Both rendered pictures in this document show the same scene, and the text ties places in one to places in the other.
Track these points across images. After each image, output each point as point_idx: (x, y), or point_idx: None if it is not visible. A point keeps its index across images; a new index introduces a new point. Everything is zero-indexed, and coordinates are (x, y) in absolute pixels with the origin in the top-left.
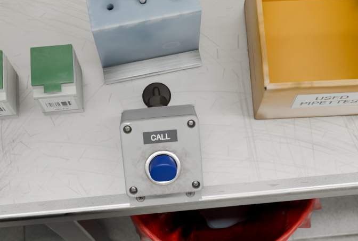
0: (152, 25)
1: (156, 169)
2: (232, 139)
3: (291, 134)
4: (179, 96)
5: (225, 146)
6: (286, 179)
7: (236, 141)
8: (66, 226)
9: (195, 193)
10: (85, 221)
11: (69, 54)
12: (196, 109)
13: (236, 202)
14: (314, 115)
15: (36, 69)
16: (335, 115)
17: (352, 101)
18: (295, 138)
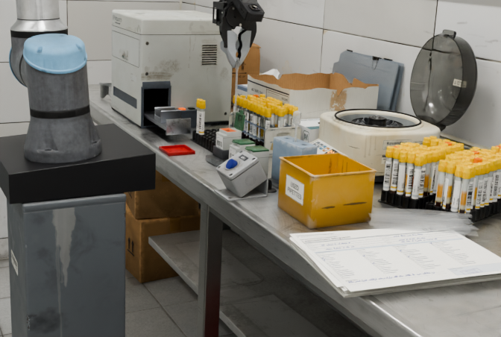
0: (288, 148)
1: (229, 159)
2: (263, 203)
3: (278, 213)
4: (273, 194)
5: (259, 203)
6: (254, 214)
7: (263, 204)
8: (202, 276)
9: (230, 198)
10: (210, 306)
11: (264, 149)
12: (271, 197)
13: (235, 216)
14: (291, 212)
15: (253, 146)
16: (297, 218)
17: (300, 196)
18: (276, 214)
